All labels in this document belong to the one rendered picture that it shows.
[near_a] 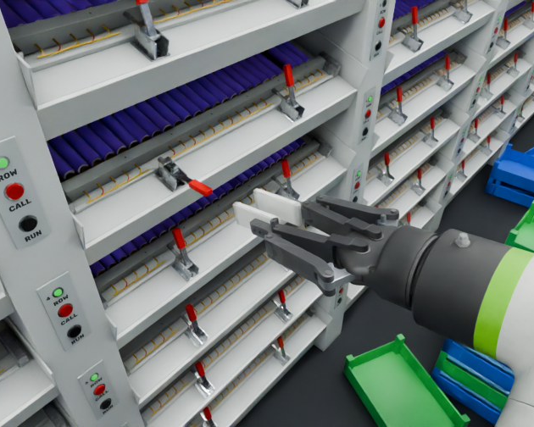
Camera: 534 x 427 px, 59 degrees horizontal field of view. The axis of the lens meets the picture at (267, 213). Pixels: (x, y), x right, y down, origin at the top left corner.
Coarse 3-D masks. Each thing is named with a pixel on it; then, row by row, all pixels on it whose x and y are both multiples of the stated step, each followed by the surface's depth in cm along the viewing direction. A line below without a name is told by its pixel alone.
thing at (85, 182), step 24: (312, 72) 90; (240, 96) 78; (264, 96) 82; (192, 120) 72; (216, 120) 75; (240, 120) 77; (144, 144) 67; (168, 144) 69; (96, 168) 62; (120, 168) 64; (72, 192) 60
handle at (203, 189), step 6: (174, 168) 65; (174, 174) 65; (180, 174) 65; (186, 180) 64; (192, 180) 64; (192, 186) 63; (198, 186) 63; (204, 186) 62; (204, 192) 62; (210, 192) 62
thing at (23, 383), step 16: (0, 320) 67; (0, 336) 63; (16, 336) 66; (0, 352) 63; (16, 352) 63; (32, 352) 62; (0, 368) 64; (16, 368) 63; (32, 368) 65; (48, 368) 60; (0, 384) 62; (16, 384) 63; (32, 384) 63; (48, 384) 64; (0, 400) 61; (16, 400) 62; (32, 400) 62; (48, 400) 66; (0, 416) 60; (16, 416) 61
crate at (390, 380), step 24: (360, 360) 143; (384, 360) 146; (408, 360) 144; (360, 384) 134; (384, 384) 140; (408, 384) 140; (432, 384) 135; (384, 408) 134; (408, 408) 134; (432, 408) 134
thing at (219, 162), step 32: (352, 64) 90; (320, 96) 88; (352, 96) 92; (256, 128) 78; (288, 128) 80; (192, 160) 71; (224, 160) 72; (256, 160) 79; (64, 192) 58; (96, 192) 63; (128, 192) 64; (160, 192) 66; (192, 192) 69; (96, 224) 60; (128, 224) 61; (96, 256) 61
